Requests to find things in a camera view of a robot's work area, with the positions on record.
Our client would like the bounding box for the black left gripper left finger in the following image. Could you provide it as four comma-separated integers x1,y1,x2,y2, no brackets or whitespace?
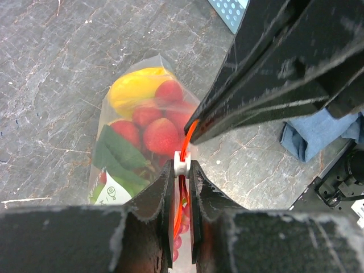
1,160,175,272

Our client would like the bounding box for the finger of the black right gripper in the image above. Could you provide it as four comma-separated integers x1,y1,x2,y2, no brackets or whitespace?
191,52,363,144
184,0,359,137

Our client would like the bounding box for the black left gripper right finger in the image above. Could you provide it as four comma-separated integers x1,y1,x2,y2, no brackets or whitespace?
189,160,363,272

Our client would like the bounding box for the clear zip bag orange zipper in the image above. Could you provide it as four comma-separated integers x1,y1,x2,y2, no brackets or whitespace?
89,55,198,272

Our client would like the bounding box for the yellow mango fruit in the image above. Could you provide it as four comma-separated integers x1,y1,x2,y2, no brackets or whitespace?
107,67,176,119

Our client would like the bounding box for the light blue plastic basket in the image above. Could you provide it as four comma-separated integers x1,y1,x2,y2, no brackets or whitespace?
208,0,249,34

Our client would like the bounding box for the blue cloth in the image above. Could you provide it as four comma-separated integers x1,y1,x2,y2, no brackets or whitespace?
280,109,363,163

